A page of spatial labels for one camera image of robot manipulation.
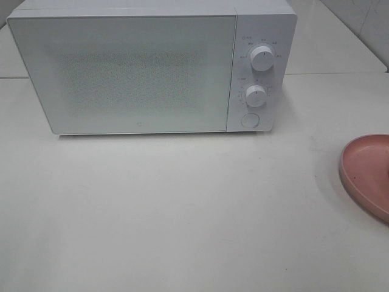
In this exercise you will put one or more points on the round white door button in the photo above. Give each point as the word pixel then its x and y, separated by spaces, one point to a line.
pixel 250 120

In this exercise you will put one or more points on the white microwave door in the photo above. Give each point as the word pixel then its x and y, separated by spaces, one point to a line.
pixel 129 75

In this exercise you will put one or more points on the pink round plate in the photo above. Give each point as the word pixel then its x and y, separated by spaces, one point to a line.
pixel 363 170

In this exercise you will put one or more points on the lower white microwave knob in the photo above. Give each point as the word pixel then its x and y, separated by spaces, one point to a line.
pixel 255 96

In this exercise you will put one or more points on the white microwave knob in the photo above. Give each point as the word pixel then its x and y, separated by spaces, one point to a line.
pixel 255 96
pixel 262 57

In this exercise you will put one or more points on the upper white microwave knob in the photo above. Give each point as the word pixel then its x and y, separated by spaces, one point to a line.
pixel 262 57

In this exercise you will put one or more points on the white microwave oven body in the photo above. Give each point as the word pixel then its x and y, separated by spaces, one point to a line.
pixel 256 22

